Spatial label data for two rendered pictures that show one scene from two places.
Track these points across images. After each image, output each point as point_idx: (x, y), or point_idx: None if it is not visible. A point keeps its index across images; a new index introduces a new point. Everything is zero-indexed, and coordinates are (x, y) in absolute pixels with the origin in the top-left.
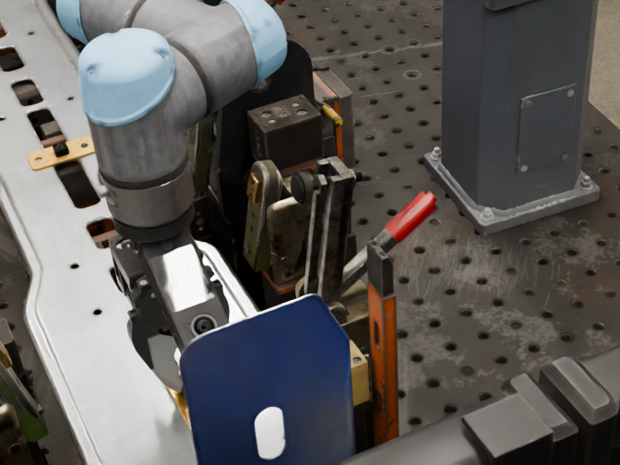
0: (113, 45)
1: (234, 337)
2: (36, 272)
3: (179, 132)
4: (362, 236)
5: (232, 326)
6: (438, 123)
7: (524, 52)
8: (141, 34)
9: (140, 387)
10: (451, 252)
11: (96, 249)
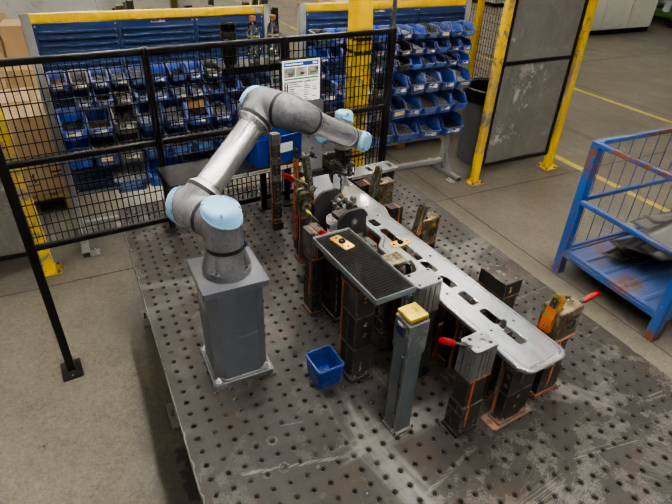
0: (346, 111)
1: (316, 101)
2: (388, 215)
3: None
4: (303, 336)
5: (316, 99)
6: (262, 399)
7: None
8: (341, 112)
9: (350, 194)
10: (268, 329)
11: (374, 218)
